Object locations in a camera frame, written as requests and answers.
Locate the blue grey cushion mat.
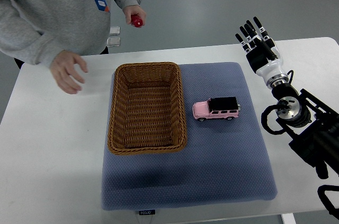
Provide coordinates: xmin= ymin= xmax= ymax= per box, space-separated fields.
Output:
xmin=102 ymin=62 xmax=277 ymax=211

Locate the person left hand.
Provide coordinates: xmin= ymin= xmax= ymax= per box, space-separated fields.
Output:
xmin=122 ymin=5 xmax=147 ymax=28

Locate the red button device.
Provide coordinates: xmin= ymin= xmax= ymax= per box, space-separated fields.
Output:
xmin=131 ymin=14 xmax=144 ymax=28

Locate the person right hand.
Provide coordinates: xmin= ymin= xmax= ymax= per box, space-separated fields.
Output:
xmin=49 ymin=50 xmax=88 ymax=94

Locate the white table leg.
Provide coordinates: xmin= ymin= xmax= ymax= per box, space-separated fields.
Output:
xmin=281 ymin=213 xmax=296 ymax=224

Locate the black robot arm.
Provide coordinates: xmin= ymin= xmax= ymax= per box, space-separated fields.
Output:
xmin=235 ymin=17 xmax=338 ymax=179

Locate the silver floor plate upper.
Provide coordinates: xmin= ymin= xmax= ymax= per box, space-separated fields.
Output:
xmin=109 ymin=26 xmax=120 ymax=35

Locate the pink toy car black roof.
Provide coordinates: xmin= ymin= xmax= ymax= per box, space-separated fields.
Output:
xmin=192 ymin=97 xmax=241 ymax=122

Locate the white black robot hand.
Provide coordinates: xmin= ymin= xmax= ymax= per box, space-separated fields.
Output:
xmin=235 ymin=16 xmax=288 ymax=87

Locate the black cable loop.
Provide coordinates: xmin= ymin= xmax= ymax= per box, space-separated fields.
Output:
xmin=261 ymin=69 xmax=295 ymax=135

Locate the black cable bottom right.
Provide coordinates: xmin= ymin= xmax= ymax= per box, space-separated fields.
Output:
xmin=317 ymin=184 xmax=339 ymax=221

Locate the brown wicker basket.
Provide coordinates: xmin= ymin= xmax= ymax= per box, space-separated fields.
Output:
xmin=107 ymin=62 xmax=188 ymax=155

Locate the grey sweatshirt torso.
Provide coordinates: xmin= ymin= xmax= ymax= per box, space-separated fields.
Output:
xmin=10 ymin=0 xmax=114 ymax=55

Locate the silver floor plate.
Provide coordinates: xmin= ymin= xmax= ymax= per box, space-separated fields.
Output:
xmin=106 ymin=37 xmax=121 ymax=47
xmin=109 ymin=26 xmax=120 ymax=35

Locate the silver floor plate lower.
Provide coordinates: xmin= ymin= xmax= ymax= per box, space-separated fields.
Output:
xmin=106 ymin=37 xmax=121 ymax=47

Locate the grey sweatshirt right forearm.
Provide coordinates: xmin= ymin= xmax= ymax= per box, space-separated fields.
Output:
xmin=1 ymin=0 xmax=65 ymax=67

